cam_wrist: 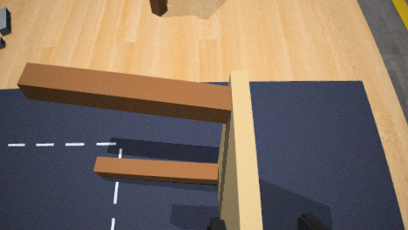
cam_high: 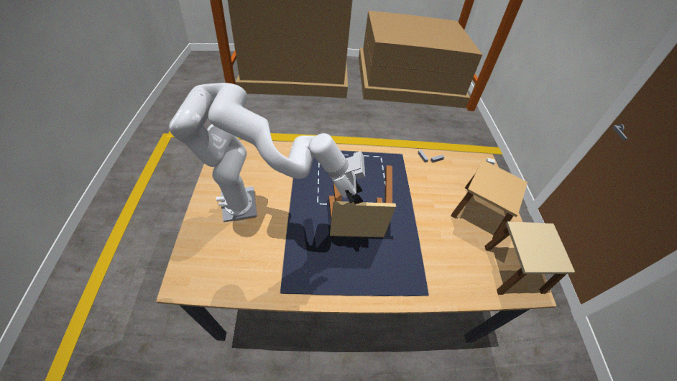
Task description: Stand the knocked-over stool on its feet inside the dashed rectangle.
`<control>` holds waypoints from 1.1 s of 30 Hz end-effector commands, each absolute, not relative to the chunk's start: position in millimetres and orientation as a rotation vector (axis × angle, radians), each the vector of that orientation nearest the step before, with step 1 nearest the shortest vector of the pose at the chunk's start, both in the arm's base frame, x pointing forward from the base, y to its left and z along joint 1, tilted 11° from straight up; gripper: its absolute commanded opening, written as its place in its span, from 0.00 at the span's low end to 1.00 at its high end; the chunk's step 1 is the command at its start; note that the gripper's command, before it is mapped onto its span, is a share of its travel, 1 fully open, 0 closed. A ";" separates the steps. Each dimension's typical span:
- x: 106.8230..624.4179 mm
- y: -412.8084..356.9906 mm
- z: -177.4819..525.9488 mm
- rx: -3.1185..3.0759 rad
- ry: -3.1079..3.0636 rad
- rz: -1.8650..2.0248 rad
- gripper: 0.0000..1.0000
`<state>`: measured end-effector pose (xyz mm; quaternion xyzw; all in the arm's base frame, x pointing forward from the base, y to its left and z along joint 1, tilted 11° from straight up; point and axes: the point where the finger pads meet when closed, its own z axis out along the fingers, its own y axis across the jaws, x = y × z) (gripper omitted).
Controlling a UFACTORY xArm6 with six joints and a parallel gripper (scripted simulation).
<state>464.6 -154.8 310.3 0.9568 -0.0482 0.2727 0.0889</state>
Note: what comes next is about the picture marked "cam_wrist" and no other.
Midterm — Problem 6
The dark blue mat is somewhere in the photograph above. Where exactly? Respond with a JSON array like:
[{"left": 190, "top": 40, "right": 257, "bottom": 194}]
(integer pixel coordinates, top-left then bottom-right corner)
[{"left": 0, "top": 81, "right": 405, "bottom": 230}]

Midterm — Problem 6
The grey rectangular bar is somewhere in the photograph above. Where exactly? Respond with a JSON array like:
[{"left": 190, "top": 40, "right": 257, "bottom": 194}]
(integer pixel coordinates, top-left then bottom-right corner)
[
  {"left": 0, "top": 36, "right": 5, "bottom": 49},
  {"left": 0, "top": 7, "right": 10, "bottom": 36}
]

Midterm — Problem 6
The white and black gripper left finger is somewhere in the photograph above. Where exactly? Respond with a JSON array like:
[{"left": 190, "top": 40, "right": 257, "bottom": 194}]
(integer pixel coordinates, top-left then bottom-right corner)
[{"left": 210, "top": 217, "right": 227, "bottom": 230}]

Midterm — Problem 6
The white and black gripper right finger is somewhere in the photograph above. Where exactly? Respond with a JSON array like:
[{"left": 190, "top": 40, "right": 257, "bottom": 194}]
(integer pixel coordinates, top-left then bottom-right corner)
[{"left": 297, "top": 213, "right": 330, "bottom": 230}]

